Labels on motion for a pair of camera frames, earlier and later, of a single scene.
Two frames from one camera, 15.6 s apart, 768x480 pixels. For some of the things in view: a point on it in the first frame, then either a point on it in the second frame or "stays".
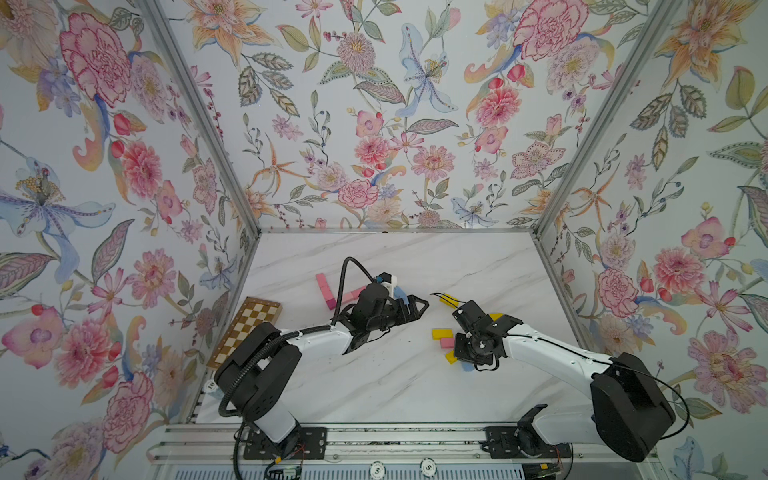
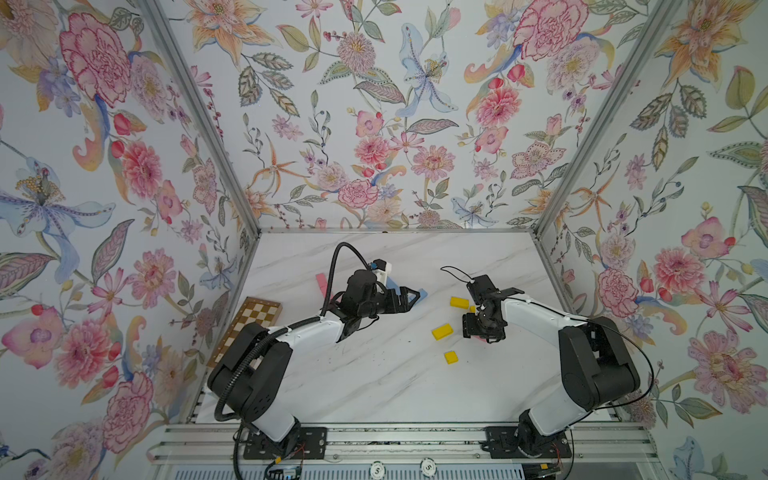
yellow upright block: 442,333 stays
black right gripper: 459,338 to 468,327
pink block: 324,286 stays
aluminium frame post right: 665,14 stays
